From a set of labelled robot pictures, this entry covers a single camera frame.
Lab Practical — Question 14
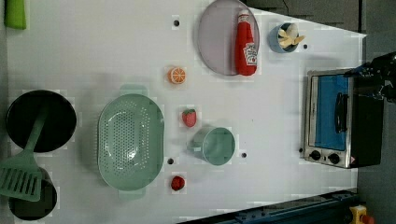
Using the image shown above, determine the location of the orange slice toy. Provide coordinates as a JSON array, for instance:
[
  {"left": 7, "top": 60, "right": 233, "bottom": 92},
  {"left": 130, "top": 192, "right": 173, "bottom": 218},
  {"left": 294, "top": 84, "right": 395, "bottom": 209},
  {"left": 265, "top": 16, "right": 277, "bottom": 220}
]
[{"left": 167, "top": 67, "right": 186, "bottom": 84}]

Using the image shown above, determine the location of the toaster oven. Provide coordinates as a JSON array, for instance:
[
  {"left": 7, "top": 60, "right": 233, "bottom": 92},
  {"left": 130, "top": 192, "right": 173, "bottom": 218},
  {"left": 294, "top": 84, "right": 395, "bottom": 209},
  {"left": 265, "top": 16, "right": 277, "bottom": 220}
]
[{"left": 303, "top": 70, "right": 384, "bottom": 169}]

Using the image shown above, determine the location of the red ketchup bottle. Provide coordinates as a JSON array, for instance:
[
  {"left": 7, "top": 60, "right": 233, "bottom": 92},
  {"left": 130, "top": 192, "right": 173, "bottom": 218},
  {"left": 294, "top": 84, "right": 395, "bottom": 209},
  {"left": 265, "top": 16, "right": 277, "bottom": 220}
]
[{"left": 234, "top": 9, "right": 257, "bottom": 76}]

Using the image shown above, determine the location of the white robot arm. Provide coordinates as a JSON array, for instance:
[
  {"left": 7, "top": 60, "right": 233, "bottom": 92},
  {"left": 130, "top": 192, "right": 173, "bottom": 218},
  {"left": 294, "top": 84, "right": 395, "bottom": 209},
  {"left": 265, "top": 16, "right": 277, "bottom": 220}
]
[{"left": 344, "top": 52, "right": 396, "bottom": 103}]

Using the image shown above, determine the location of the grey round plate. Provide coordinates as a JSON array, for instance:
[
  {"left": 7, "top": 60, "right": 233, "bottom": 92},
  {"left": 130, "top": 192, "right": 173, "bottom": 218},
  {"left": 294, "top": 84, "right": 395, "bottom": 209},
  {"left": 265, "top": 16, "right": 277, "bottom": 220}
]
[{"left": 197, "top": 0, "right": 261, "bottom": 76}]

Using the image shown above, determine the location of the yellow red clamp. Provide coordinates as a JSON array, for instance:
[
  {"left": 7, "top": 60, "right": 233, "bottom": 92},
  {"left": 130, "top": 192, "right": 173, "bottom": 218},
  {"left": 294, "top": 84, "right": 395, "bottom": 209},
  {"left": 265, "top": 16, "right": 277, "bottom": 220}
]
[{"left": 349, "top": 205, "right": 375, "bottom": 224}]

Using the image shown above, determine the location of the peeled banana toy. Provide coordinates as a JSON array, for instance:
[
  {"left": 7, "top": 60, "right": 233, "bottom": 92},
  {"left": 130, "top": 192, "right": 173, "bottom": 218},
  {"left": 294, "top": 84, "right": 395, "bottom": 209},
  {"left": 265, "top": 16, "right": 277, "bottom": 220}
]
[{"left": 277, "top": 23, "right": 305, "bottom": 49}]

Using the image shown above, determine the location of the green colander basket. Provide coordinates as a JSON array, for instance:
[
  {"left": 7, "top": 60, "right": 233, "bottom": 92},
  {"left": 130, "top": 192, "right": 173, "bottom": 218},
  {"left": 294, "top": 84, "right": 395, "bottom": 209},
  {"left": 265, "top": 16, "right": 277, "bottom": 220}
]
[{"left": 97, "top": 84, "right": 165, "bottom": 200}]

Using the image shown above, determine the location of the green cup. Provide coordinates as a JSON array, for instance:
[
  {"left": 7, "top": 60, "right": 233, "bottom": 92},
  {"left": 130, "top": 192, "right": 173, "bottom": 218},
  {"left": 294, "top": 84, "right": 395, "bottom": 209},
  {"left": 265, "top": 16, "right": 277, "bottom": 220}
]
[{"left": 188, "top": 127, "right": 235, "bottom": 166}]

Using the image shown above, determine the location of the black frying pan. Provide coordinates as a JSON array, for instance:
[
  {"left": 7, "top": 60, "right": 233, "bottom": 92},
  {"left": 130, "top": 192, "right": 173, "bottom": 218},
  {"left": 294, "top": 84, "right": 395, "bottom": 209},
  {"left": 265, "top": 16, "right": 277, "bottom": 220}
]
[{"left": 6, "top": 90, "right": 77, "bottom": 153}]

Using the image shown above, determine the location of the green slotted spatula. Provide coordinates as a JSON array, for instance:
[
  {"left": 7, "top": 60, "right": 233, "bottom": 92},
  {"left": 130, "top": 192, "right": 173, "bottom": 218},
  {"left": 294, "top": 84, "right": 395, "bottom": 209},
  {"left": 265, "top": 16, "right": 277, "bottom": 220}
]
[{"left": 0, "top": 105, "right": 49, "bottom": 202}]

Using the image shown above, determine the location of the strawberry toy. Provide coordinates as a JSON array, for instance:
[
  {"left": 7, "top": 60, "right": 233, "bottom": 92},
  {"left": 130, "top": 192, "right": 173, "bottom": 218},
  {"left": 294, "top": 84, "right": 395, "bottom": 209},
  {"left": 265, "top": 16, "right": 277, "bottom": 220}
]
[{"left": 182, "top": 109, "right": 197, "bottom": 128}]

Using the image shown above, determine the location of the blue metal frame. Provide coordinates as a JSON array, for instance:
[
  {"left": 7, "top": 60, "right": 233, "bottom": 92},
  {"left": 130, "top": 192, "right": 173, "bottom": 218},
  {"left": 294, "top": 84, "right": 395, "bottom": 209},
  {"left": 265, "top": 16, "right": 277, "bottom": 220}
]
[{"left": 177, "top": 190, "right": 360, "bottom": 224}]

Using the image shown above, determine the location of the green bottle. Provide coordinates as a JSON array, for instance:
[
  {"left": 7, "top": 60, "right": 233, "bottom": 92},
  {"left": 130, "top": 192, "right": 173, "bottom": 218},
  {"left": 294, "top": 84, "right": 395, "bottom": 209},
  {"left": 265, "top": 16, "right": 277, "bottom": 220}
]
[{"left": 4, "top": 0, "right": 26, "bottom": 30}]

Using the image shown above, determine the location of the blue bowl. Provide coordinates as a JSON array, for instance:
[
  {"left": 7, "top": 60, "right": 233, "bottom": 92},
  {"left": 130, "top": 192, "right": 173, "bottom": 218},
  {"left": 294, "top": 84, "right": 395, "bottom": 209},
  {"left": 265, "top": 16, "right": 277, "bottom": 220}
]
[{"left": 268, "top": 22, "right": 297, "bottom": 53}]

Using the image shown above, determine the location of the black pot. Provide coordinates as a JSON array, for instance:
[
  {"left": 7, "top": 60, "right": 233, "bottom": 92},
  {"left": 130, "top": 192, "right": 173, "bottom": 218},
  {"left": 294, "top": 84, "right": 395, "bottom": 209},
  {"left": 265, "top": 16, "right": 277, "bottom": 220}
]
[{"left": 8, "top": 168, "right": 58, "bottom": 221}]

